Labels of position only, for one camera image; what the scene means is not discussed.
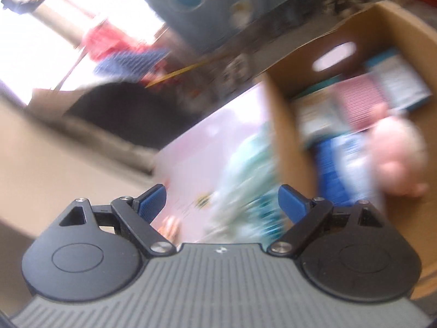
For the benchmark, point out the dark cabinet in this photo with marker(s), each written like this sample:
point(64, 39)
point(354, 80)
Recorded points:
point(129, 116)

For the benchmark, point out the blue circle-print blanket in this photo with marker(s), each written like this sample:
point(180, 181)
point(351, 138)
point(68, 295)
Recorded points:
point(218, 13)

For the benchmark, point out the pink plush toy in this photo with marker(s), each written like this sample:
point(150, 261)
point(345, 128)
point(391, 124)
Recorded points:
point(399, 150)

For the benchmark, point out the white plastic bag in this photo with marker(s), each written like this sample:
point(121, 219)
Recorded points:
point(245, 170)

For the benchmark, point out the cardboard box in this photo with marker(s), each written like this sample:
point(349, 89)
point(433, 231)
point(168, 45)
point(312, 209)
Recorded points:
point(290, 136)

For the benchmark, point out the white padded panel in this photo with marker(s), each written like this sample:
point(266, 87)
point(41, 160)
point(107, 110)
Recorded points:
point(51, 160)

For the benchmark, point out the blue plastic packet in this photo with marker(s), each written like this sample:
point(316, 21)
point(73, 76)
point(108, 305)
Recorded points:
point(331, 170)

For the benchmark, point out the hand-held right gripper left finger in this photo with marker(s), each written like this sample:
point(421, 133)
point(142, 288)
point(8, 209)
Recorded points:
point(152, 201)

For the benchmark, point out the blue star-print cloth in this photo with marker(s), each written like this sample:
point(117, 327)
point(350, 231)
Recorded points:
point(129, 65)

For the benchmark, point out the pink mesh sponge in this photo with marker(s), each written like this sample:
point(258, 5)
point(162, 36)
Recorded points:
point(358, 102)

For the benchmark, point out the pink hanging garment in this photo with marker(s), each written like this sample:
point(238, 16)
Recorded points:
point(105, 39)

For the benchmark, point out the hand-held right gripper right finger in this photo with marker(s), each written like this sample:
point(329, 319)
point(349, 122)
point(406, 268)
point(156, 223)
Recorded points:
point(290, 201)

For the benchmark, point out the white and blue box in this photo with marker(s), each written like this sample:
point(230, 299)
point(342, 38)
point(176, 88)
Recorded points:
point(399, 82)

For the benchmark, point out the yellow stick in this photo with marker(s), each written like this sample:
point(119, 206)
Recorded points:
point(177, 71)

